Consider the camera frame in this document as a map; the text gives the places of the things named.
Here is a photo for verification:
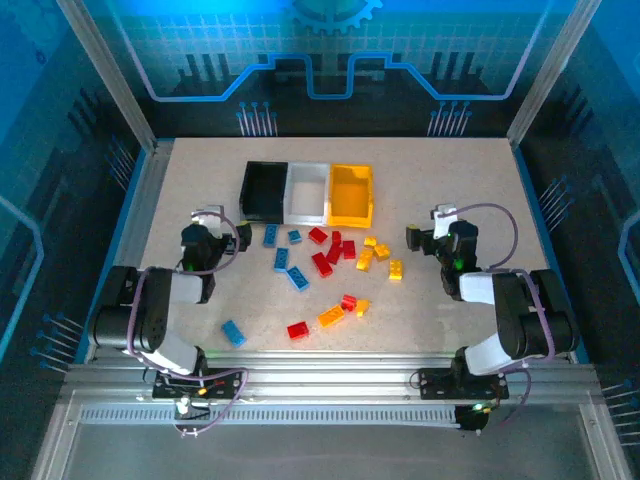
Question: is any slotted grey cable duct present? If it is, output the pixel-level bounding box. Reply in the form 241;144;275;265
78;405;464;430

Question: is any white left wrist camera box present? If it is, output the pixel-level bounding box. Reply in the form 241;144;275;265
191;203;225;237

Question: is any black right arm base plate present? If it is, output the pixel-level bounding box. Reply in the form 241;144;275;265
417;367;510;401

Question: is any yellow plastic bin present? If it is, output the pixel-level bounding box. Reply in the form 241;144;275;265
325;163;376;229

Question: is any blue side edge strip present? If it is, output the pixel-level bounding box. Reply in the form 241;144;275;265
510;142;592;364

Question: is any grey base panel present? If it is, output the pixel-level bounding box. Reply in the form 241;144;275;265
62;424;599;480

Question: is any black plastic bin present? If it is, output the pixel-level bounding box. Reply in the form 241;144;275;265
238;160;290;225

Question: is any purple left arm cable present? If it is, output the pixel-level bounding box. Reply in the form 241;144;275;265
127;210;250;439

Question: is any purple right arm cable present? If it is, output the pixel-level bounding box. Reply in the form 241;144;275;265
439;202;554;426

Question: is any black round controller box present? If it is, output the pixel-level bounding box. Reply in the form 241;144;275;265
455;403;490;435

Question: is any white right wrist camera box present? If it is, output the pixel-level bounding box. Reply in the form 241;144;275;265
432;202;457;239

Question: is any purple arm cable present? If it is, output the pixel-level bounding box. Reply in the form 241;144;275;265
127;210;250;439
439;202;554;426

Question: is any aluminium corner post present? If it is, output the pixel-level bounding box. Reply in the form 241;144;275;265
55;0;160;151
505;0;604;149

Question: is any white plastic bin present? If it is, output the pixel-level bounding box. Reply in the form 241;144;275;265
282;162;332;226

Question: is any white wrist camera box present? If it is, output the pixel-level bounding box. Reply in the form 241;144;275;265
191;203;225;237
432;202;457;239

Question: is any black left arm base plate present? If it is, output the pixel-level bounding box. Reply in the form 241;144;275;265
151;368;243;400

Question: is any aluminium side frame rail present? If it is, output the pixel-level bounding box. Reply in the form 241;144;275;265
82;141;176;365

